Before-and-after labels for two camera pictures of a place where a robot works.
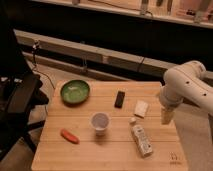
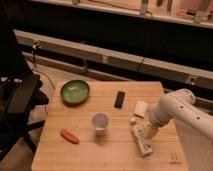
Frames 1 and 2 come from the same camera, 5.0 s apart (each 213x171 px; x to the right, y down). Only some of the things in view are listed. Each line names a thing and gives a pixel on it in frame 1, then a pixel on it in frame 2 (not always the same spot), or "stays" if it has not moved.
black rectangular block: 119,102 stays
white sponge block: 141,108 stays
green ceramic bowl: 75,91 stays
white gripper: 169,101 to 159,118
